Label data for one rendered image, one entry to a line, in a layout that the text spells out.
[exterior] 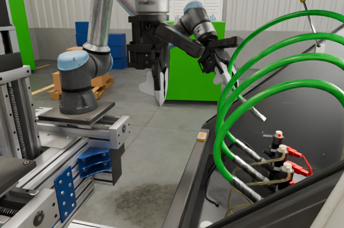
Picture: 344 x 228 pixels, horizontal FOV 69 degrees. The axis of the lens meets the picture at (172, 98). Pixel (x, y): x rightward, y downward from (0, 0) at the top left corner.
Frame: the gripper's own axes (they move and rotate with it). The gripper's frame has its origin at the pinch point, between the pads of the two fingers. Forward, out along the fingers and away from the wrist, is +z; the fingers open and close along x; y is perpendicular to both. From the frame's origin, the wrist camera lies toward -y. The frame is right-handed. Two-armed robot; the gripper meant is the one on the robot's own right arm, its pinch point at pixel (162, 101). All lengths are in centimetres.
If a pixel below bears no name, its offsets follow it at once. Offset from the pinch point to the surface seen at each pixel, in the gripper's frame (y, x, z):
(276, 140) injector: -28.4, -10.7, 12.0
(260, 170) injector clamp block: -25.8, -12.6, 23.2
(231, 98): -16.3, 4.7, -3.7
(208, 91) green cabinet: 30, -331, 98
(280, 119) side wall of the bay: -34, -43, 19
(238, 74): -17.3, -3.2, -7.1
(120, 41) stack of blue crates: 292, -551, 47
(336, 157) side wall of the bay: -55, -43, 32
